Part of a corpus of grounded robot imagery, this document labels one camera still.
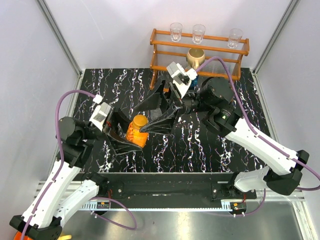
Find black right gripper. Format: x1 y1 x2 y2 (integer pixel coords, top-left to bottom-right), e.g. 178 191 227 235
133 75 214 136

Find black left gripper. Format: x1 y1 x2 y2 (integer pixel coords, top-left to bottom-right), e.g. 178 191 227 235
82 106 144 153

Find clear plastic bottle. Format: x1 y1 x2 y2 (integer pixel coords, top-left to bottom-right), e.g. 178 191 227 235
150 108 163 121

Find orange juice bottle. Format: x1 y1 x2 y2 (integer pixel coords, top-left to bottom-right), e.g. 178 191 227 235
125 121 149 148

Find orange bottle cap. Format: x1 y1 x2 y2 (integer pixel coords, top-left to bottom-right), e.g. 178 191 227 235
132 114 148 129

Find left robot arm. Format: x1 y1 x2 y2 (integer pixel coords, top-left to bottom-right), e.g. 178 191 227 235
9 103 142 240

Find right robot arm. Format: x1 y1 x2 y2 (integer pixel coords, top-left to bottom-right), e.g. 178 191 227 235
134 77 310 199

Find blue ceramic mug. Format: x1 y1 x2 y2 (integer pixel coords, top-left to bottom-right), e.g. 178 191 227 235
190 76 199 88

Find beige ceramic mug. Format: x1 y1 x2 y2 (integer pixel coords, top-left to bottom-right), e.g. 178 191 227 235
186 48 205 70

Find clear drinking glass left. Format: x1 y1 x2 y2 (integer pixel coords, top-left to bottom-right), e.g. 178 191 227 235
170 22 183 42

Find clear drinking glass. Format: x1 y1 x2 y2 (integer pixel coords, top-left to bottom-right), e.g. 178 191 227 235
227 28 243 49
192 24 206 45
170 22 183 42

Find orange wooden shelf rack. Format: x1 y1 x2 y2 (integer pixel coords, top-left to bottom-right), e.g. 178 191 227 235
149 28 250 89

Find clear drinking glass middle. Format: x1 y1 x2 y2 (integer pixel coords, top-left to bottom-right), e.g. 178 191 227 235
192 24 206 45

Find clear drinking glass right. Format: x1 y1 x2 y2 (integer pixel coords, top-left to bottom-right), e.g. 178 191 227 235
227 28 243 49

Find cream yellow mug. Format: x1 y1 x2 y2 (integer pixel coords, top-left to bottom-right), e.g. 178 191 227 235
58 235 72 240

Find orange mug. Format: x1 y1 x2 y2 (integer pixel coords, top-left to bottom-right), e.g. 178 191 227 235
13 231 32 240

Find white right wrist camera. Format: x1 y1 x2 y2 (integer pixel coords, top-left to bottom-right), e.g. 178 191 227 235
166 61 198 98

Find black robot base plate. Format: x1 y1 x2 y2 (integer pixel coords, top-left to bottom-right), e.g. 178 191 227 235
101 172 257 211

